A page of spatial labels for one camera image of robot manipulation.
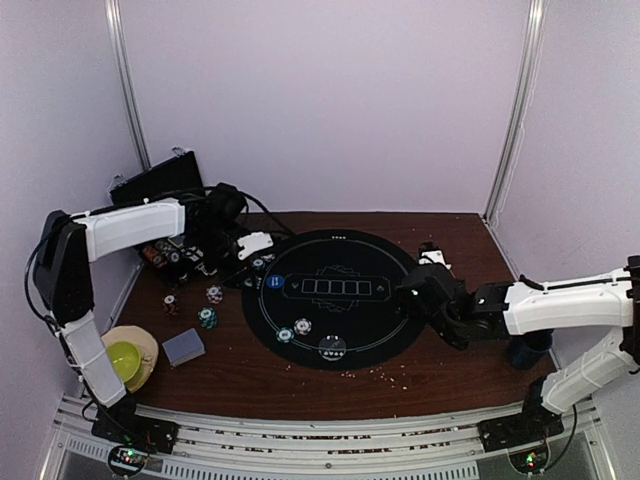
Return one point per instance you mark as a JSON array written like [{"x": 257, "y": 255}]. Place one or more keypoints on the white blue chip stack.
[{"x": 302, "y": 327}]

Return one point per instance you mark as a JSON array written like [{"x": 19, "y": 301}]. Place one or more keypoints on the left aluminium frame post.
[{"x": 118, "y": 41}]

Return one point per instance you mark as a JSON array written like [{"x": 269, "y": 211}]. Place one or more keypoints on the clear dealer button disc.
[{"x": 332, "y": 348}]

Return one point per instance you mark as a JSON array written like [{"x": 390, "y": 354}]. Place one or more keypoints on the aluminium frame post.
[
  {"x": 118, "y": 41},
  {"x": 515, "y": 129}
]

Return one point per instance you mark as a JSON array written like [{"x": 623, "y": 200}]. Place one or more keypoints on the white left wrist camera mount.
[{"x": 253, "y": 243}]

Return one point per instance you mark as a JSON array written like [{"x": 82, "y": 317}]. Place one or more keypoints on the right aluminium frame post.
[{"x": 515, "y": 129}]

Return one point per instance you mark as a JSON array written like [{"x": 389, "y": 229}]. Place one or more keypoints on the green chip stack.
[{"x": 208, "y": 318}]

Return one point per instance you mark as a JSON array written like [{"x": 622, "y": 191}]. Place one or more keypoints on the black poker chip case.
[{"x": 175, "y": 260}]

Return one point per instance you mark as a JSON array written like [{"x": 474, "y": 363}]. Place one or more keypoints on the beige plate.
[{"x": 146, "y": 345}]

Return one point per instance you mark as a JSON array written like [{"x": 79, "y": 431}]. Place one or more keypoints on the red brown chip stack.
[{"x": 170, "y": 305}]

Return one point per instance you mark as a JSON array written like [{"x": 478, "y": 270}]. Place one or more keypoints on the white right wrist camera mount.
[{"x": 430, "y": 253}]

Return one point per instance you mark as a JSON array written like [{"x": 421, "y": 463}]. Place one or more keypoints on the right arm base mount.
[{"x": 525, "y": 435}]

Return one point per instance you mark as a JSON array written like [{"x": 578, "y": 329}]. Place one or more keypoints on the green plastic bowl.
[{"x": 126, "y": 359}]

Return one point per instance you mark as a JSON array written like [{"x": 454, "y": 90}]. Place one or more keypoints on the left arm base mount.
[{"x": 136, "y": 438}]

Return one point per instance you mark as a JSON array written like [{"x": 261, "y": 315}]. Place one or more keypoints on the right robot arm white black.
[{"x": 501, "y": 311}]

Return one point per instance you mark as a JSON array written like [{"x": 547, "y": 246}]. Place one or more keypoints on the round black poker mat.
[{"x": 343, "y": 281}]

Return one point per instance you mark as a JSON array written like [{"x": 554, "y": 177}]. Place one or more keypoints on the blue small blind button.
[{"x": 275, "y": 282}]

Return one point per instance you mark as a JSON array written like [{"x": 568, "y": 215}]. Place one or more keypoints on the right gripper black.
[{"x": 402, "y": 294}]

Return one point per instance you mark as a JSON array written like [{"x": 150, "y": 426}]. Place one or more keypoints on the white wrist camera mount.
[
  {"x": 253, "y": 243},
  {"x": 430, "y": 253}
]

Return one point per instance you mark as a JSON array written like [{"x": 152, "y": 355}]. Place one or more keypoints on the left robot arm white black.
[{"x": 62, "y": 270}]

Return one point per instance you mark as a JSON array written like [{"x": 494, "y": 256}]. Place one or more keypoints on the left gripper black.
[{"x": 223, "y": 272}]

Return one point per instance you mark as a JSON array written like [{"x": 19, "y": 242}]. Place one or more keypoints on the aluminium front rail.
[{"x": 442, "y": 446}]

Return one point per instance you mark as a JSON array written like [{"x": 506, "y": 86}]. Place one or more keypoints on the green fifty chip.
[{"x": 284, "y": 335}]

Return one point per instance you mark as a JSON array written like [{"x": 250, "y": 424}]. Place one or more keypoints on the dark blue mug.
[{"x": 525, "y": 351}]

